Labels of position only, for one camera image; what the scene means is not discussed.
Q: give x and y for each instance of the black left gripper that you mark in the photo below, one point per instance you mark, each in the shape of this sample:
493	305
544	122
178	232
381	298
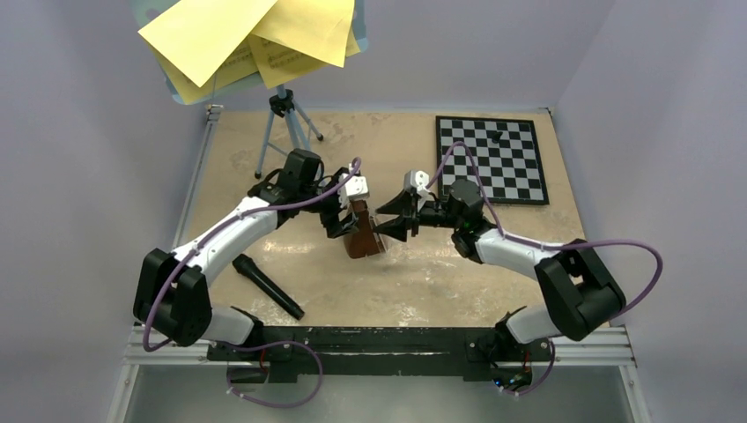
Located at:
334	226

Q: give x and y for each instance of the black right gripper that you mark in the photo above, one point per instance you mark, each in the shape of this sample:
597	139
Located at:
403	204

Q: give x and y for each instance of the brown wooden metronome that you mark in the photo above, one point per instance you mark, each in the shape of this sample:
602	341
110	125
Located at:
364	242

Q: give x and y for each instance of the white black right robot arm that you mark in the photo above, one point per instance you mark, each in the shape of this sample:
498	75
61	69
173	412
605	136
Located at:
579	291

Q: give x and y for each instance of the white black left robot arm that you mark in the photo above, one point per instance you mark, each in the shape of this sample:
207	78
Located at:
173	292

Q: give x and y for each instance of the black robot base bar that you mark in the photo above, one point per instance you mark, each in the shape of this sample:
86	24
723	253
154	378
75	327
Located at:
478	354

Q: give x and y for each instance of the black microphone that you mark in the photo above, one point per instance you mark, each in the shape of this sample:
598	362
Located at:
247	268

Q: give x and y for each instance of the black white chessboard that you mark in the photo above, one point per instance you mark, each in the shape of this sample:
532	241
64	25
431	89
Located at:
511	171

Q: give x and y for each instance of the yellow sheet music back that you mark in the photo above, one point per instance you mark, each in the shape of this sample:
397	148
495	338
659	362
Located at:
277	65

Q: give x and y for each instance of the yellow sheet music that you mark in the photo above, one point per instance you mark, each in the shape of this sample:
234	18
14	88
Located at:
277	65
316	28
198	36

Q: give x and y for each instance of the yellow sheet music front right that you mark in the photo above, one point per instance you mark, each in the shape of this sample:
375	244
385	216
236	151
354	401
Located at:
316	28

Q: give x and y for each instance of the yellow sheet music front left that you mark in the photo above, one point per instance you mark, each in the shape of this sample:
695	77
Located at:
198	36

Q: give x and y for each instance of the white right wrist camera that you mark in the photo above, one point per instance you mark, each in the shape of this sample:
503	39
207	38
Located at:
416	181

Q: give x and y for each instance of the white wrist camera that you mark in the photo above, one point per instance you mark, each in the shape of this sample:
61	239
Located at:
416	181
355	189

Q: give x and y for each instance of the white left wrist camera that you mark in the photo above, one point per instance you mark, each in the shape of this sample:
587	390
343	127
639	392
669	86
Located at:
355	189

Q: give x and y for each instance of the aluminium frame rail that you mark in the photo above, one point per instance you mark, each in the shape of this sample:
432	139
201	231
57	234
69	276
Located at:
422	283

